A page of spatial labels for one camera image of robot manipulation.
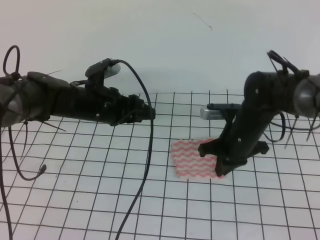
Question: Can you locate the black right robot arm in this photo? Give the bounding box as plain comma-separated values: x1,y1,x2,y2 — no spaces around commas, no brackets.
198,50,320,177

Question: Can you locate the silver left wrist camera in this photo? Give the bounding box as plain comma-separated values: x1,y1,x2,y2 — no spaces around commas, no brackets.
85,58,121,79

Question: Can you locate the pink wavy striped towel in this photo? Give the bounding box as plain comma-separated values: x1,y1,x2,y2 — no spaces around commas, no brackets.
171,137,223,179

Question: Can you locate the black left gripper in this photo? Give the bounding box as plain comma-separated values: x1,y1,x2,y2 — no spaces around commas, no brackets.
49,86,156,125

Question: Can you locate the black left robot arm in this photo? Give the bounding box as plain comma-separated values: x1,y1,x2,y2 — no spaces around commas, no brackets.
0,58,156,129

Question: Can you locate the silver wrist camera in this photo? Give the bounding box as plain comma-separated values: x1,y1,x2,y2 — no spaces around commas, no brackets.
85,58,121,79
200,103,241,121

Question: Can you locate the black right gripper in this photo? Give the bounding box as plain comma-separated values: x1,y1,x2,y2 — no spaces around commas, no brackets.
198,118,270,177

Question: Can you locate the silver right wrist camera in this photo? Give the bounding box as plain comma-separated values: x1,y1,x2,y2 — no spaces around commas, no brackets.
200,103,241,121

